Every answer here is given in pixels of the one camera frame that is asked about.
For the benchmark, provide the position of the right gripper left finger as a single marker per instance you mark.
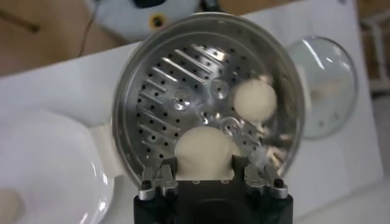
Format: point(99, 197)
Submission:
point(158, 182)

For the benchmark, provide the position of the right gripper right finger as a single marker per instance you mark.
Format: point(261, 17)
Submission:
point(262, 182)

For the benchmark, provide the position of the white steamed baozi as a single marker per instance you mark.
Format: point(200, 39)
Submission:
point(255, 99)
point(204, 152)

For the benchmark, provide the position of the stainless steel steamer basket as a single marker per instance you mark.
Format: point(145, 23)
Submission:
point(182, 79)

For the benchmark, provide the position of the white round plate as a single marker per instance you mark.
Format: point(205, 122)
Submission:
point(55, 170)

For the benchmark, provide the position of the white robot body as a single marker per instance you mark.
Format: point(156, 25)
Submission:
point(128, 18)

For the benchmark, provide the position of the white side table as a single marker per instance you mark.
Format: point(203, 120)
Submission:
point(379, 48)

